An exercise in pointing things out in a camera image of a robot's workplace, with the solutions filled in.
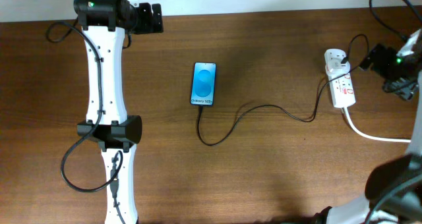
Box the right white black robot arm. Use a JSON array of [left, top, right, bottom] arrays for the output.
[[311, 30, 421, 224]]

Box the thin black charging cable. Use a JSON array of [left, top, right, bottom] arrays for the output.
[[196, 34, 370, 147]]

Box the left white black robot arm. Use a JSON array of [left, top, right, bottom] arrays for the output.
[[74, 0, 164, 223]]

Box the white USB charger plug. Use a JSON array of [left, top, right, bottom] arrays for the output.
[[326, 59, 350, 75]]

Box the blue screen smartphone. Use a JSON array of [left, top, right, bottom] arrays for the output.
[[190, 62, 216, 106]]

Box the white power strip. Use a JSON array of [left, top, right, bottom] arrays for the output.
[[324, 49, 356, 109]]

